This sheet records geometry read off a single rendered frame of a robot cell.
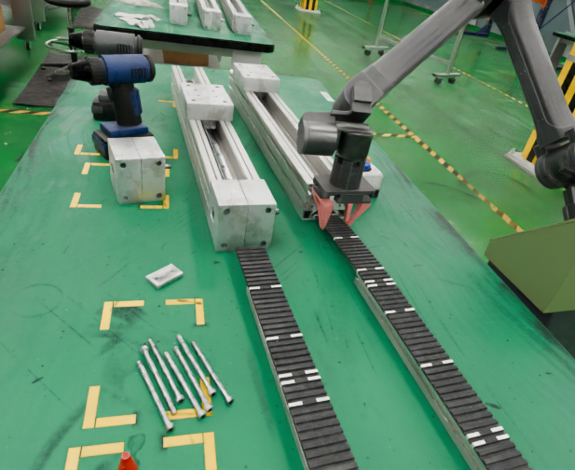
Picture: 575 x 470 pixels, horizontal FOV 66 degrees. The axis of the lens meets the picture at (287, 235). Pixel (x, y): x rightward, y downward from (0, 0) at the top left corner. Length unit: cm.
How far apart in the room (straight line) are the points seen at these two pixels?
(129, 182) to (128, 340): 36
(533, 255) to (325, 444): 54
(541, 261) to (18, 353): 81
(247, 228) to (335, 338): 25
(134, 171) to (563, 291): 79
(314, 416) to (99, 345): 29
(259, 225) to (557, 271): 51
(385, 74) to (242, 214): 35
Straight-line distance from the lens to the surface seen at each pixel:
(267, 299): 65
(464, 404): 61
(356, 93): 78
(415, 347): 65
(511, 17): 108
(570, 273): 85
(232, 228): 76
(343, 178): 79
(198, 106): 109
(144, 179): 89
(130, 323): 66
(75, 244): 81
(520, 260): 91
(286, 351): 58
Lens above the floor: 125
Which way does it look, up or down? 33 degrees down
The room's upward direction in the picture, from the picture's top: 10 degrees clockwise
